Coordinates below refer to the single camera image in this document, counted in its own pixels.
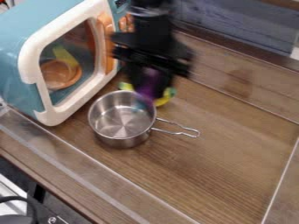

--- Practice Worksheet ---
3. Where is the purple toy eggplant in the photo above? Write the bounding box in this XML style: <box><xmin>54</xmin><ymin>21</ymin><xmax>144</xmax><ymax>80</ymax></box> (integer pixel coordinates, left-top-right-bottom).
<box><xmin>134</xmin><ymin>67</ymin><xmax>162</xmax><ymax>101</ymax></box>

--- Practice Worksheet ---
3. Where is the silver pot with handle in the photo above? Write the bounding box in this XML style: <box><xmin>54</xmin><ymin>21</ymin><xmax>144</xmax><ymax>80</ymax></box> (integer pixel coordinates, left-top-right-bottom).
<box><xmin>87</xmin><ymin>90</ymin><xmax>200</xmax><ymax>149</ymax></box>

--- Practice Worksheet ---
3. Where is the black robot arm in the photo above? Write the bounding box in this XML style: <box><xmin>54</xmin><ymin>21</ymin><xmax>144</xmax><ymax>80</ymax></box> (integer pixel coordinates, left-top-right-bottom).
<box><xmin>110</xmin><ymin>0</ymin><xmax>193</xmax><ymax>93</ymax></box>

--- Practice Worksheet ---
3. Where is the blue toy microwave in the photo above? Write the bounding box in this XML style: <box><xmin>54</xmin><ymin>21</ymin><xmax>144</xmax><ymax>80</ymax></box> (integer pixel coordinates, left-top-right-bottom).
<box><xmin>0</xmin><ymin>0</ymin><xmax>130</xmax><ymax>126</ymax></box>

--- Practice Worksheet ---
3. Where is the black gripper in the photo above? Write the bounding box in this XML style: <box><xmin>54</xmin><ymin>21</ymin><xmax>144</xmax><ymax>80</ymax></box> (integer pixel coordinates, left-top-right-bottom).
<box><xmin>109</xmin><ymin>32</ymin><xmax>193</xmax><ymax>91</ymax></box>

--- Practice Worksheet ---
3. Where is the orange plate inside microwave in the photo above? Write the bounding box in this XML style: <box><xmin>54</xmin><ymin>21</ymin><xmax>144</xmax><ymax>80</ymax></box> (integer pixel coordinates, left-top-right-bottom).
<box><xmin>39</xmin><ymin>59</ymin><xmax>81</xmax><ymax>91</ymax></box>

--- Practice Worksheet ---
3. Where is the black cable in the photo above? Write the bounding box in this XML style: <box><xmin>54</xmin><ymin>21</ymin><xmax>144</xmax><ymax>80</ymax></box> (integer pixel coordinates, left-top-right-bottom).
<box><xmin>0</xmin><ymin>195</ymin><xmax>41</xmax><ymax>224</ymax></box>

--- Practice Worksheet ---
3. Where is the clear acrylic tray wall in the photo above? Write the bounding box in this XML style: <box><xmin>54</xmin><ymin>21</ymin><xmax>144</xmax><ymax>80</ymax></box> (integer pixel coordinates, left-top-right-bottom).
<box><xmin>0</xmin><ymin>99</ymin><xmax>200</xmax><ymax>224</ymax></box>

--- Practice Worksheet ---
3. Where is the yellow toy banana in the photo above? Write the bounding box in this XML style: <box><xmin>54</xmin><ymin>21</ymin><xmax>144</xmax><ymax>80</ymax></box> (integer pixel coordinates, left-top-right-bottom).
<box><xmin>117</xmin><ymin>81</ymin><xmax>177</xmax><ymax>107</ymax></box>

